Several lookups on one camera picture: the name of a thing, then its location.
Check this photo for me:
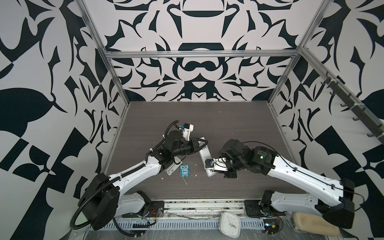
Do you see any white remote control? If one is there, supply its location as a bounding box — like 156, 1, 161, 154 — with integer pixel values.
199, 145, 217, 177

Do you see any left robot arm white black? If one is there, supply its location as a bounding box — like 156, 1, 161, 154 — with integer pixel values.
70, 131, 208, 231

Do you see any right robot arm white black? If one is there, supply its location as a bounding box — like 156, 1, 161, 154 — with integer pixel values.
222, 139, 355, 229

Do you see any white battery cover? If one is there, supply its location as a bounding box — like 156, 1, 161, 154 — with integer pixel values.
165, 164, 181, 176

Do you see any blue owl toy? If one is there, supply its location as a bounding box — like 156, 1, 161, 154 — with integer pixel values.
180, 165, 190, 178

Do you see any white square clock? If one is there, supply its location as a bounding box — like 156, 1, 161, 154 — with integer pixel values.
219, 212, 241, 239

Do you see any small green circuit board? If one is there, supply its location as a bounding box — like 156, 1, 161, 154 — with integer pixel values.
263, 219, 280, 235

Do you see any beige foam pad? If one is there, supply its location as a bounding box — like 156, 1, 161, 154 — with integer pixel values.
293, 213, 341, 237

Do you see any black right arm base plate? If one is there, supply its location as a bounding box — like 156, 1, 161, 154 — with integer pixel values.
244, 200, 271, 218

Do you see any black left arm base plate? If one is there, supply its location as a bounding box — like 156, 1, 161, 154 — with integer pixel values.
144, 201, 165, 218

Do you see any white slotted cable duct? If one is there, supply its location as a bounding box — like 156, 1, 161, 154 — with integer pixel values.
85, 218, 268, 231

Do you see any aluminium frame top bar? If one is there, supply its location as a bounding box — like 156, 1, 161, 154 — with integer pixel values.
106, 50, 295, 59

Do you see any aluminium frame corner post left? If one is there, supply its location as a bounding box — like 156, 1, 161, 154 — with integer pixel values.
75, 0, 130, 107

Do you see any aluminium frame corner post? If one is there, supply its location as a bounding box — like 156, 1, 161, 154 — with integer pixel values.
268, 0, 333, 106
75, 0, 130, 107

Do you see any aluminium frame corner post right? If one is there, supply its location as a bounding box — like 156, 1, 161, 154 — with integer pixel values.
268, 0, 333, 106

